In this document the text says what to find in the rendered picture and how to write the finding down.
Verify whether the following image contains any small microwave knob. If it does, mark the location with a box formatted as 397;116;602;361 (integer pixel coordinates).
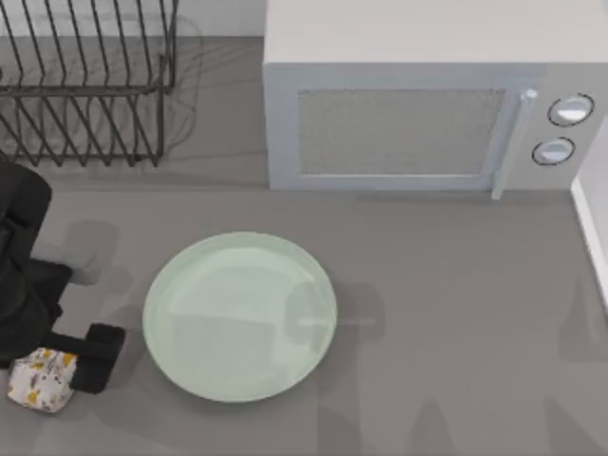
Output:
531;136;578;168

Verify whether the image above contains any pale grey microwave oven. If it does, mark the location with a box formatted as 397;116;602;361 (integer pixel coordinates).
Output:
262;0;608;193

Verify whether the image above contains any pale microwave door handle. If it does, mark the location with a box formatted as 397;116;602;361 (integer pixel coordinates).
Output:
490;88;540;201

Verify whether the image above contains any large microwave knob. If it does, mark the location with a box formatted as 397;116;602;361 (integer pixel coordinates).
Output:
546;92;597;127

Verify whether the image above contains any microwave door with mesh window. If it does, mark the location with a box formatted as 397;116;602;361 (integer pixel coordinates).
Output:
264;64;523;192

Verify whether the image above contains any pale green round plate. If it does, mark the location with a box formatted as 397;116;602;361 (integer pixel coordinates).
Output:
142;231;339;405

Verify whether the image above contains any black wire dish rack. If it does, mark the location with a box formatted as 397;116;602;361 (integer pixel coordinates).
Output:
0;0;181;168

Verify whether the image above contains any pale grey rounded box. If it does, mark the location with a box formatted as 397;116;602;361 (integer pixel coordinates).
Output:
28;237;104;287

